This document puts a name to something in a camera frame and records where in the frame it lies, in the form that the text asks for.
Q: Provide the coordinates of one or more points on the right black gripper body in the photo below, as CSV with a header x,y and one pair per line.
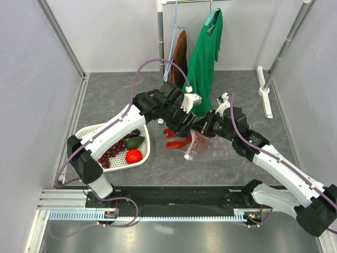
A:
x,y
214,125

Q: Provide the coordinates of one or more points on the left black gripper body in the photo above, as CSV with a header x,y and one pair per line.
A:
x,y
174,117

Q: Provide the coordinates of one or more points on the red toy lobster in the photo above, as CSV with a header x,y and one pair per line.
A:
x,y
194,144

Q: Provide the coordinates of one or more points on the clear zip top bag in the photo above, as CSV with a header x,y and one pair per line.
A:
x,y
220,150

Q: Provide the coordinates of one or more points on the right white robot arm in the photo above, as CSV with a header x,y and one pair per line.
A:
x,y
309,202

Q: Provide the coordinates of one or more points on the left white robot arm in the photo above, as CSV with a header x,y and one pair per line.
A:
x,y
168,103

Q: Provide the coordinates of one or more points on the green toy avocado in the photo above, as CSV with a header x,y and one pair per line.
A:
x,y
134,142

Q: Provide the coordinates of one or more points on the green t-shirt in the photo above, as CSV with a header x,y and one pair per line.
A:
x,y
201,65

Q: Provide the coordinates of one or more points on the red toy tomato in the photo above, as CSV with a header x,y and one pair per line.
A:
x,y
133,156

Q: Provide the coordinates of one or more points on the brown hanging cloth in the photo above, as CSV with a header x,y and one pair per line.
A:
x,y
179,58

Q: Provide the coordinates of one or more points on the dark red toy grapes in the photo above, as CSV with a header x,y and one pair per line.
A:
x,y
112,152

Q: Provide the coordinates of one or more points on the light blue clothes hanger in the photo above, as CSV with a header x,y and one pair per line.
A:
x,y
211,13

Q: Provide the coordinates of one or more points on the metal clothes rack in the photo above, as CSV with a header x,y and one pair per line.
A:
x,y
264,83

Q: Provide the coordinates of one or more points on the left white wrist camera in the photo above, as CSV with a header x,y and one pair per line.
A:
x,y
189,101

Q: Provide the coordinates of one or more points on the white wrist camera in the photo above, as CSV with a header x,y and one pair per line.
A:
x,y
189,101
223,103

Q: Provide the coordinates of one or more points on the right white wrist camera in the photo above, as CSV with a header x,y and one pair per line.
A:
x,y
223,103

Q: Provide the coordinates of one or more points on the blue wire hanger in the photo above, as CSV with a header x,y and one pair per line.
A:
x,y
168,66

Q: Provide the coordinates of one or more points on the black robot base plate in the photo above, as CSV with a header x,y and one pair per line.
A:
x,y
186,200

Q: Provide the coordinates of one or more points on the slotted cable duct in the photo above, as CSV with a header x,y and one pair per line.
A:
x,y
238,216

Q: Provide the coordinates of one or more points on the aluminium frame post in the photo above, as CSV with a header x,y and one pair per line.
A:
x,y
51,18

